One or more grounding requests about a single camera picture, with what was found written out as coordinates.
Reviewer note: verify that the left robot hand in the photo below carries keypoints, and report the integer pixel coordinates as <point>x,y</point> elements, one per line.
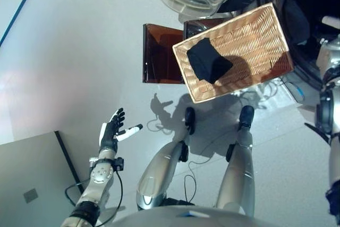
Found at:
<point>109,136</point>

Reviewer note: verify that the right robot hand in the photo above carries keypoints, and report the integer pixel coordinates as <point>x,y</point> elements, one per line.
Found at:
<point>332,22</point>

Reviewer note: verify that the rectangular wicker laundry basket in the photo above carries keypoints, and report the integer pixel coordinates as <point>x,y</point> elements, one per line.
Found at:
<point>255,41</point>

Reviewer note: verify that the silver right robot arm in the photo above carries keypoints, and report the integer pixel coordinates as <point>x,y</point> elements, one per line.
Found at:
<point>332,104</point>

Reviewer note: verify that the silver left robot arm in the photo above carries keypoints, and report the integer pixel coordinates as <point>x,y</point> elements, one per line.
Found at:
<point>99,176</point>

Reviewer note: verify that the dark grey washing machine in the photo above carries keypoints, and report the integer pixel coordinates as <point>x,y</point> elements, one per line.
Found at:
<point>305,62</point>

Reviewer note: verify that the silver left robot leg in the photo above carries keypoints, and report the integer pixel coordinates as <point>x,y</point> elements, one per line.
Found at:
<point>159,173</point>

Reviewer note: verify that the silver robot leg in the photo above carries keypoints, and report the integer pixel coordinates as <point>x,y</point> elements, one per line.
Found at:
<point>236,173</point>
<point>159,173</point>

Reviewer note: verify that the grey panel black edge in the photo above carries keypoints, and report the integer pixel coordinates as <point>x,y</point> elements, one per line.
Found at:
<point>34,168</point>

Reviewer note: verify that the brown glossy side table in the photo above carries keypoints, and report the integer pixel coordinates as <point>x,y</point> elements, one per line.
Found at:
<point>159,59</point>

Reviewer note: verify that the square grey socket plate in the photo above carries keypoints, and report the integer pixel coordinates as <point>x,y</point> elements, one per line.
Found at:
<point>30,195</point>

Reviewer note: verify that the flat black garment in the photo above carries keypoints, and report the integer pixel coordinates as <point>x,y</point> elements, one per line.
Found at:
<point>207,62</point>

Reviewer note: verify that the silver right robot leg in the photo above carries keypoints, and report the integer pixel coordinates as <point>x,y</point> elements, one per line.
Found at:
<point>236,173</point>

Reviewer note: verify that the silver robot torso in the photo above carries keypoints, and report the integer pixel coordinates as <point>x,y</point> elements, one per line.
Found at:
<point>212,220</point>

